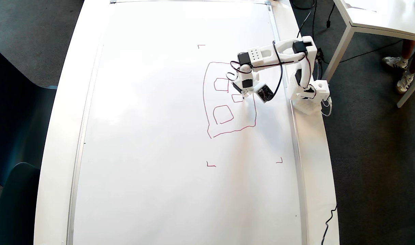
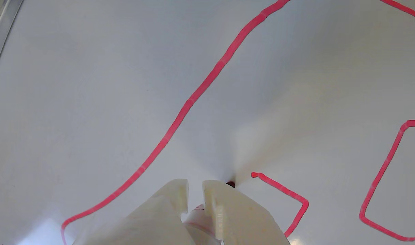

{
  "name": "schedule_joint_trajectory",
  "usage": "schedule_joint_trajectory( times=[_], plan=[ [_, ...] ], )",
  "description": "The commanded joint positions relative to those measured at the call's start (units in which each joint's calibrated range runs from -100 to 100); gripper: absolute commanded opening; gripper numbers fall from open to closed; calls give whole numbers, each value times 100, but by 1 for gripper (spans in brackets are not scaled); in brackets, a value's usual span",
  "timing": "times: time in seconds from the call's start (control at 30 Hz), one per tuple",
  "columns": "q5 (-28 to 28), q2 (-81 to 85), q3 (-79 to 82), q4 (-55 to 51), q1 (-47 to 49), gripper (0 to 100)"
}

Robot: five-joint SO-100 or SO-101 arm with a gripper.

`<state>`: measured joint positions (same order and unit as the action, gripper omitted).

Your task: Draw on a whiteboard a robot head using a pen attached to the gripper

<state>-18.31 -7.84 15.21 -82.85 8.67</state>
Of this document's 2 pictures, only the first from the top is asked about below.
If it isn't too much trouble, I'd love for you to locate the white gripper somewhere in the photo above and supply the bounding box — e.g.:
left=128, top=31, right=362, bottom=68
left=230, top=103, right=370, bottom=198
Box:
left=232, top=66, right=261, bottom=100

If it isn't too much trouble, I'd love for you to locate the white sneaker with grey patches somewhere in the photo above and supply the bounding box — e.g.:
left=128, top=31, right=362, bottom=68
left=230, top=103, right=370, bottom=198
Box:
left=382, top=56, right=409, bottom=71
left=396, top=72, right=415, bottom=94

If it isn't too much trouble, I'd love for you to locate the black cable with plug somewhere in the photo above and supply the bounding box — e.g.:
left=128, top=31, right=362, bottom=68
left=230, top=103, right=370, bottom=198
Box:
left=326, top=3, right=336, bottom=29

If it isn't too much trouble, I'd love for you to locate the black cable on table edge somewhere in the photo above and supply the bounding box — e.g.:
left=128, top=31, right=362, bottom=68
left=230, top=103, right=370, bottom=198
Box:
left=321, top=203, right=338, bottom=245

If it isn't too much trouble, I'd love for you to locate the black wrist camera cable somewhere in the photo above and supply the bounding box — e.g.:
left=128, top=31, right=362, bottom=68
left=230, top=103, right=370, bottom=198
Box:
left=267, top=9, right=313, bottom=100

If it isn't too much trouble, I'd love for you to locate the white base cable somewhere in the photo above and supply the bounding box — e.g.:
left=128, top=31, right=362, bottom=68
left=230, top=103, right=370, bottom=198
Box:
left=321, top=97, right=332, bottom=117

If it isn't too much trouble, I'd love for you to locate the black adapter cable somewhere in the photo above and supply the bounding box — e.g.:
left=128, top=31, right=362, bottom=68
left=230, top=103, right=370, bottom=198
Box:
left=311, top=0, right=323, bottom=81

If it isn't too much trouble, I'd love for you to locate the white side table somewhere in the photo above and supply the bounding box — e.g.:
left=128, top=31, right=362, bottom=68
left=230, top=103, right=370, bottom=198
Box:
left=325, top=0, right=415, bottom=108

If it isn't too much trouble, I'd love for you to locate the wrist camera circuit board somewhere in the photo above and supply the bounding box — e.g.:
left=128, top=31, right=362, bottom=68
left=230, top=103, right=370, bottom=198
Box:
left=256, top=83, right=274, bottom=103

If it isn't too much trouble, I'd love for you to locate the large white whiteboard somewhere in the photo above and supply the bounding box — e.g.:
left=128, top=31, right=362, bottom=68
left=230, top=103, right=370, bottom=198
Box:
left=66, top=0, right=308, bottom=245

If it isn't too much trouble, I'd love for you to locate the black looped cable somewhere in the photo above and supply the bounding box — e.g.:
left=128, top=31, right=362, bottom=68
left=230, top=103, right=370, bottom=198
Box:
left=291, top=0, right=317, bottom=10

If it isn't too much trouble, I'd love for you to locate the dark blue chair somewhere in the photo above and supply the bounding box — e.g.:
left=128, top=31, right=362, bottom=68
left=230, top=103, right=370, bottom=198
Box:
left=0, top=163, right=41, bottom=245
left=0, top=46, right=58, bottom=186

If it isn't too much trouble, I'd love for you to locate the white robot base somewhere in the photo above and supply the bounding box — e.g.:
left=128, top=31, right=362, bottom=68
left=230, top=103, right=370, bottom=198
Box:
left=289, top=80, right=330, bottom=115

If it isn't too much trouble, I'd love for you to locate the black floor cable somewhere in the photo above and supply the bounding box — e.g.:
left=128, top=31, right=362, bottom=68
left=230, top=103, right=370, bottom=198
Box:
left=340, top=38, right=404, bottom=64

